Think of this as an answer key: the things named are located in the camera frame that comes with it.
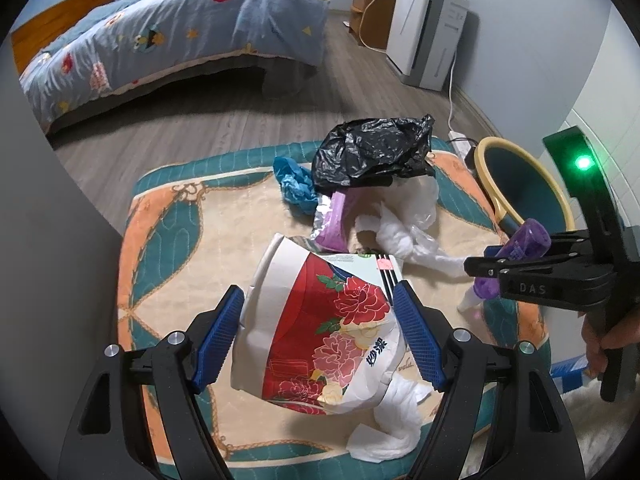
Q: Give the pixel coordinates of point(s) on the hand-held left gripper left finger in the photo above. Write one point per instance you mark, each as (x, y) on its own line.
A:
(220, 340)

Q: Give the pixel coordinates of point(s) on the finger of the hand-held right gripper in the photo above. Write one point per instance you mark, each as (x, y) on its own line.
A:
(540, 285)
(570, 237)

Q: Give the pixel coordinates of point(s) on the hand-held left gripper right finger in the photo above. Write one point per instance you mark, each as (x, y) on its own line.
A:
(417, 335)

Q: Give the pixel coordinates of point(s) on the purple plastic bottle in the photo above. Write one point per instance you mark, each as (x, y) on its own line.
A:
(530, 240)

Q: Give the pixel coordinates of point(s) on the yellow-rimmed teal bin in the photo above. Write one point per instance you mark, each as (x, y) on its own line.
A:
(520, 185)

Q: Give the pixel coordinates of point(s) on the floral red white package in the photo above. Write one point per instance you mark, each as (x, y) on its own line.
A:
(325, 335)

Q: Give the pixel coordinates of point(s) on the person's right hand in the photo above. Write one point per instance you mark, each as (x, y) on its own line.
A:
(592, 345)

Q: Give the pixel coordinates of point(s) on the white crumpled tissue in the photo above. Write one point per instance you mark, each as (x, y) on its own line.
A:
(400, 240)
(395, 420)

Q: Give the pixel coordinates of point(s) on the teal orange patterned mat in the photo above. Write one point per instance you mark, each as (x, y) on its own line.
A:
(165, 270)

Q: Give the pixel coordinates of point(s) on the blue yellow box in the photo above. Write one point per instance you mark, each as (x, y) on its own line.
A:
(570, 372)

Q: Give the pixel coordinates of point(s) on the purple plastic packet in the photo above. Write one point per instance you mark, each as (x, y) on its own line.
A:
(337, 220)

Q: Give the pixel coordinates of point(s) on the white power strip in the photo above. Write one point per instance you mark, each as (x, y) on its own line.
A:
(461, 141)

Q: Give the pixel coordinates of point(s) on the white fluffy rug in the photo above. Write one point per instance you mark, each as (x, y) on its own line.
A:
(595, 435)

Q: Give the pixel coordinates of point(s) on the blue crumpled plastic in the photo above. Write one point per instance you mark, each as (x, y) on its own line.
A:
(295, 185)

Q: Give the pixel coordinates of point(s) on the black plastic bag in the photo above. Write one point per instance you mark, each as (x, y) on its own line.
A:
(370, 155)

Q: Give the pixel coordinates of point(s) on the grey appliance cabinet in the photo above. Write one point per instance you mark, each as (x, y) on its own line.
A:
(442, 40)

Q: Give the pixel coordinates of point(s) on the white air purifier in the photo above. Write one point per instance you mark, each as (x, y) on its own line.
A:
(407, 25)

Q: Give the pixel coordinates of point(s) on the grey bed base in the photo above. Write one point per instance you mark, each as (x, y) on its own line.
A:
(200, 67)

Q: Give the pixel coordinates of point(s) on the wooden nightstand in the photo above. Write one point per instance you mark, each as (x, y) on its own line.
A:
(375, 15)

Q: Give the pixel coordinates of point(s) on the bed with blue quilt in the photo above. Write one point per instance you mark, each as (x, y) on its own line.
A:
(175, 25)

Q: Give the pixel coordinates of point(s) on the wooden headboard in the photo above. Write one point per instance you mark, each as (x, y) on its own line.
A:
(55, 20)

